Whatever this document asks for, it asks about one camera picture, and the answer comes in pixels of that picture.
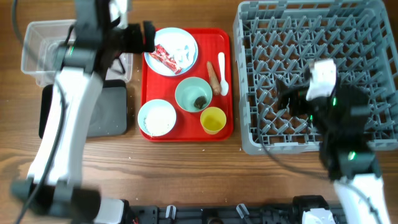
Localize red snack wrapper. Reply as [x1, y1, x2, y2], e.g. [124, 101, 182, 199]
[149, 44, 182, 74]

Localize white tissue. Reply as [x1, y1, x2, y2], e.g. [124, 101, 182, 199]
[173, 45, 196, 68]

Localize light blue bowl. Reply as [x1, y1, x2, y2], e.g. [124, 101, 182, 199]
[137, 99, 177, 137]

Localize yellow plastic cup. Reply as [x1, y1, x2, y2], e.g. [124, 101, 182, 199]
[200, 107, 226, 135]

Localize white rice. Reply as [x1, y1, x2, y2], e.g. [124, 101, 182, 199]
[144, 106, 176, 136]

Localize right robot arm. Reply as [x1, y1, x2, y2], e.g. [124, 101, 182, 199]
[276, 80, 391, 223]

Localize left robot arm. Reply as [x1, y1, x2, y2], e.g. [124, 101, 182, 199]
[11, 1, 155, 223]

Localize grey dishwasher rack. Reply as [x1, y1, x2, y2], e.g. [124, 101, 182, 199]
[233, 1, 397, 155]

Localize light blue plate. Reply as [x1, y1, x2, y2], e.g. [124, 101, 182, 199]
[144, 27, 198, 77]

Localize white plastic spoon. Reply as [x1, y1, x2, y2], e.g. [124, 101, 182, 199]
[218, 52, 229, 96]

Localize green bowl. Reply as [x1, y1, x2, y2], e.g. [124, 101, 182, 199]
[175, 77, 213, 113]

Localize red plastic tray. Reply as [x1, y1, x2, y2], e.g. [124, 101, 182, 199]
[141, 28, 234, 142]

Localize brown carrot piece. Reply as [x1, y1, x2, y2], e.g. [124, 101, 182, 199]
[206, 61, 221, 95]

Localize black tray bin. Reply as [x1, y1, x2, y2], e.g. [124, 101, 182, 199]
[38, 79, 128, 139]

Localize clear plastic bin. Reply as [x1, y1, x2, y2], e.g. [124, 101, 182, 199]
[21, 19, 133, 87]

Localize dark food scrap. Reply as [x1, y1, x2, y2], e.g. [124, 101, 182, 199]
[193, 96, 207, 110]

